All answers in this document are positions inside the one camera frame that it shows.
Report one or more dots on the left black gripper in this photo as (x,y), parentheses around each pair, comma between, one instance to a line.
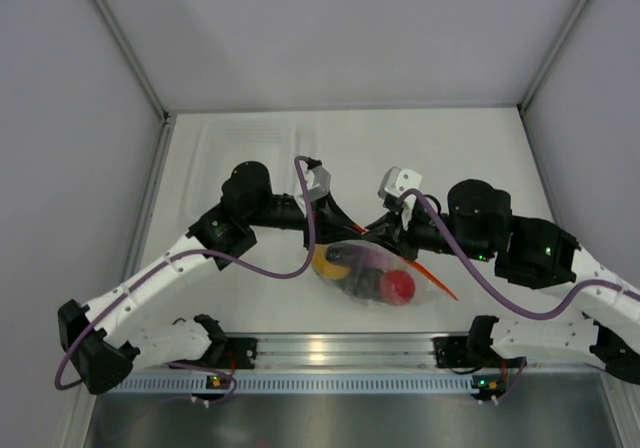
(330,223)

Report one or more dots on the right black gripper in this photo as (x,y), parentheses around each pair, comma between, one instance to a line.
(389,230)

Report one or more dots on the yellow fake lemon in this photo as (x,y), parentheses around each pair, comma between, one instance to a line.
(326,269)

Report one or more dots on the purple fake eggplant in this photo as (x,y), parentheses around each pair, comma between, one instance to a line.
(362,256)

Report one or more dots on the clear zip top bag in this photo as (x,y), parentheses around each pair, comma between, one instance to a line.
(428,286)

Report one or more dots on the red fake tomato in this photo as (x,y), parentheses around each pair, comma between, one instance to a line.
(397,287)

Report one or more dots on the dark red fake grapes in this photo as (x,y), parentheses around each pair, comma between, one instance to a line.
(362,283)

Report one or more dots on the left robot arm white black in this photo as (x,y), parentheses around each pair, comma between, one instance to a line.
(104,339)

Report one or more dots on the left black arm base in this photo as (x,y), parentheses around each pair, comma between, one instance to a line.
(236,353)

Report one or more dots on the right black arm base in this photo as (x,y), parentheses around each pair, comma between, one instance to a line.
(452,353)

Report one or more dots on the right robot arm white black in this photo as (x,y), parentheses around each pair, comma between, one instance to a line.
(596,320)

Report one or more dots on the clear plastic bin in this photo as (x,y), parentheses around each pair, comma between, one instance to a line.
(228,140)

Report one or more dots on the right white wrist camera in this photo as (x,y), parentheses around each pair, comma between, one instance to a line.
(395,183)

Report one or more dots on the aluminium rail frame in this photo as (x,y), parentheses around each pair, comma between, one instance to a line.
(293,351)

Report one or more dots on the white slotted cable duct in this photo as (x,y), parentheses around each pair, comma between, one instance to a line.
(174,382)

